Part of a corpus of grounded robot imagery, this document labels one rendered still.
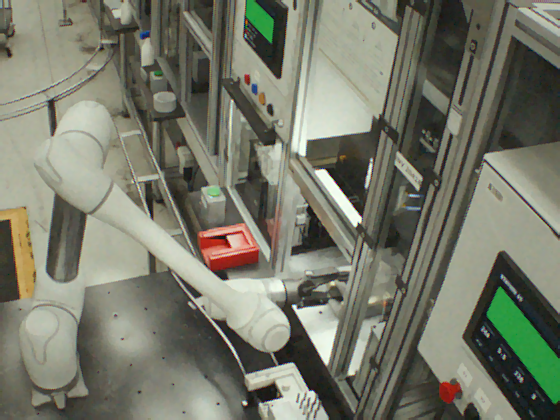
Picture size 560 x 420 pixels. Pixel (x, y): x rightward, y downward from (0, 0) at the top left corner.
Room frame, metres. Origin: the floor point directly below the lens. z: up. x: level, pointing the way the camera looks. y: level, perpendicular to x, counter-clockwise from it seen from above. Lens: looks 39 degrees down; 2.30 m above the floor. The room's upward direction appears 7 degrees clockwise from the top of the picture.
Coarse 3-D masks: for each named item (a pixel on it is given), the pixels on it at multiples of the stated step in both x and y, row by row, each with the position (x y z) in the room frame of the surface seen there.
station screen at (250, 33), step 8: (256, 0) 1.60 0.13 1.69; (264, 8) 1.55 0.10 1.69; (272, 16) 1.50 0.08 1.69; (248, 24) 1.63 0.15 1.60; (248, 32) 1.63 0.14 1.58; (256, 32) 1.58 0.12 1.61; (272, 32) 1.49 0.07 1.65; (248, 40) 1.63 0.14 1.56; (256, 40) 1.58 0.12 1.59; (264, 40) 1.53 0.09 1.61; (272, 40) 1.48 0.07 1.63; (256, 48) 1.57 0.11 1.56; (264, 48) 1.52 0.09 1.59; (272, 48) 1.48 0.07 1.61; (264, 56) 1.52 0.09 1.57
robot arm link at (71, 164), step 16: (48, 144) 1.09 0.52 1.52; (64, 144) 1.11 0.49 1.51; (80, 144) 1.14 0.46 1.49; (96, 144) 1.17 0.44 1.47; (48, 160) 1.06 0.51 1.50; (64, 160) 1.07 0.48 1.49; (80, 160) 1.10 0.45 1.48; (96, 160) 1.13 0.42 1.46; (48, 176) 1.05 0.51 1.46; (64, 176) 1.05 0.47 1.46; (80, 176) 1.07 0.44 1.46; (96, 176) 1.09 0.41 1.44; (64, 192) 1.05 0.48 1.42; (80, 192) 1.05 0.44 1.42; (96, 192) 1.07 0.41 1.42; (80, 208) 1.06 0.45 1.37
